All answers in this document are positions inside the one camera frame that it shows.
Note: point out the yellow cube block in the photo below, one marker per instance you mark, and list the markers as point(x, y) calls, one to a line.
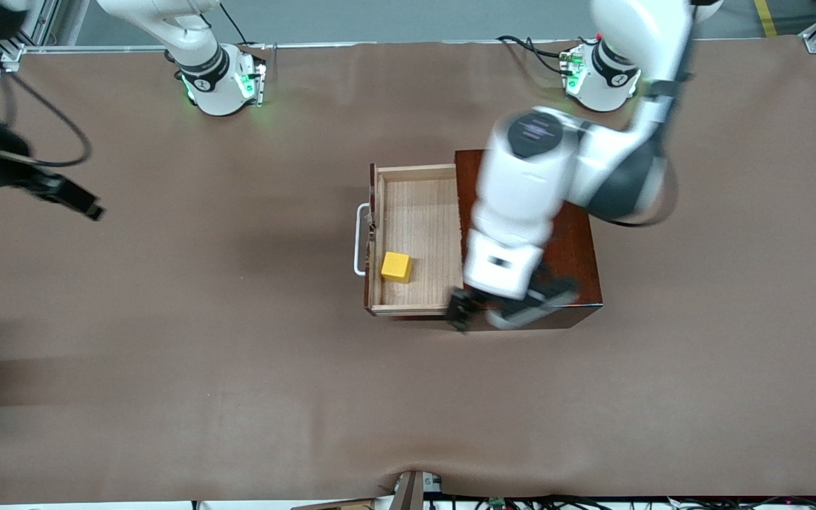
point(395, 267)

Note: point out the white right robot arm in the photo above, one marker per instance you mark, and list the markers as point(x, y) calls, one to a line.
point(210, 78)

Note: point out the light wood drawer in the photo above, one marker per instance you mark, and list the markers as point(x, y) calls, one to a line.
point(422, 212)

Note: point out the brown table cover sheet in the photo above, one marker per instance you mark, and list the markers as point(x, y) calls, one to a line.
point(238, 354)

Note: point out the small white box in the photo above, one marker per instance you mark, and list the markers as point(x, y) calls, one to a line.
point(433, 483)

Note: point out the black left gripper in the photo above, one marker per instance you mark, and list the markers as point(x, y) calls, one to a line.
point(553, 289)

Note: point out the dark glossy wooden cabinet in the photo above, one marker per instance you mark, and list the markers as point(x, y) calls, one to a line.
point(581, 255)

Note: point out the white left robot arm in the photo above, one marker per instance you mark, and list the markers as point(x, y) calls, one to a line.
point(521, 184)

